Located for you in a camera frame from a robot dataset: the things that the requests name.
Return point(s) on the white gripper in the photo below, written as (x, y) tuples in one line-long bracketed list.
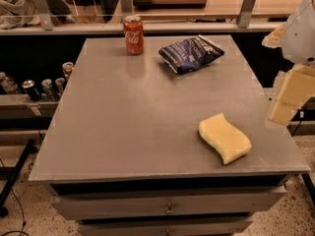
[(301, 36)]

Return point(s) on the blue chip bag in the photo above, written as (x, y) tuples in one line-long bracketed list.
[(191, 54)]

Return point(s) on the yellow sponge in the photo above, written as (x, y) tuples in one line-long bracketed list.
[(225, 138)]

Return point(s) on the red cola can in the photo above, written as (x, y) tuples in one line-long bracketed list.
[(134, 34)]

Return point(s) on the grey drawer cabinet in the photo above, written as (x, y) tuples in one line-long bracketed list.
[(127, 123)]

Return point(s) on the patterned upright can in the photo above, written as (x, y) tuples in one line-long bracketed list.
[(67, 69)]

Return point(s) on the silver can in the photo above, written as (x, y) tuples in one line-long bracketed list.
[(60, 83)]

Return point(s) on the green can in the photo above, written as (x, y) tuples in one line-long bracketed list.
[(49, 90)]

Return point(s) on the dark blue can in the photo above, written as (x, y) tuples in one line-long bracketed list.
[(31, 89)]

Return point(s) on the grey cloth pile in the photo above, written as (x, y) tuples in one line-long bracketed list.
[(22, 13)]

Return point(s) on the plastic bottle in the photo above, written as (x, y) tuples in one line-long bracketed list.
[(8, 84)]

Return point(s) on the black stand leg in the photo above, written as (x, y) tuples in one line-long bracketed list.
[(10, 174)]

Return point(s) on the metal rail bracket right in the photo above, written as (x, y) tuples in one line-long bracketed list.
[(244, 16)]

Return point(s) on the metal rail bracket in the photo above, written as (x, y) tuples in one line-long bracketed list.
[(244, 16), (126, 8), (44, 14)]

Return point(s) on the metal rail bracket middle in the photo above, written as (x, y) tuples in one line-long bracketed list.
[(126, 8)]

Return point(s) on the lower drawer with handle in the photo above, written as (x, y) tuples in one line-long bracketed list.
[(172, 226)]

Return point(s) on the drawer with handle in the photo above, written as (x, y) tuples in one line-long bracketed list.
[(167, 202), (172, 226)]

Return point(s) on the upper drawer with handle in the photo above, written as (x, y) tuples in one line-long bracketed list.
[(167, 202)]

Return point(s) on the metal rail bracket left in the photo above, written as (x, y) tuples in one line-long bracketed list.
[(44, 14)]

